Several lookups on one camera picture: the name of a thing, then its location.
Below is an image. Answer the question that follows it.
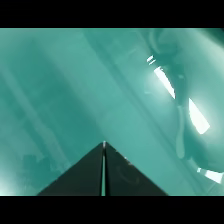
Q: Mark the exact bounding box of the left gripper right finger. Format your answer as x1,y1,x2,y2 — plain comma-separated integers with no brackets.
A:
104,141,168,197

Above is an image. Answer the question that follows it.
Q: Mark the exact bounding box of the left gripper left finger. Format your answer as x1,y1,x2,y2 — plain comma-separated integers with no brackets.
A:
37,142,103,197

